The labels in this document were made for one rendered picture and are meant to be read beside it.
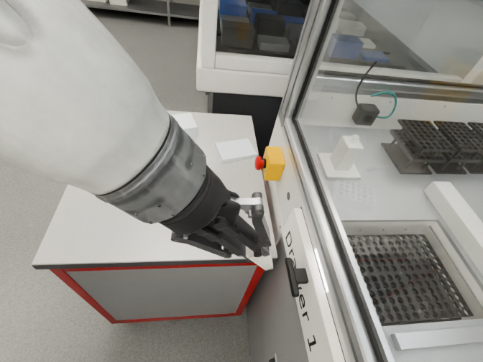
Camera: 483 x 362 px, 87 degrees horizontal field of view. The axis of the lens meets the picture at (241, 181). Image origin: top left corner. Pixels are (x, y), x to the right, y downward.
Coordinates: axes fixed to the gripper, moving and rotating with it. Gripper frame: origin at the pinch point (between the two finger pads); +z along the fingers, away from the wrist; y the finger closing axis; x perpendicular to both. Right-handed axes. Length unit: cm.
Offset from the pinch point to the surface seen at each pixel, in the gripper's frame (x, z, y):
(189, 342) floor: 1, 75, -70
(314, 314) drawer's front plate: -6.5, 16.0, 2.8
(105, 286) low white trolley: 9, 16, -57
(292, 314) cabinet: -3.1, 31.1, -6.0
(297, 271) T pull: 0.7, 13.8, 1.9
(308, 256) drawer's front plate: 3.2, 13.7, 4.6
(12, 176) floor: 95, 8, -165
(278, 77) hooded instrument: 80, 22, 8
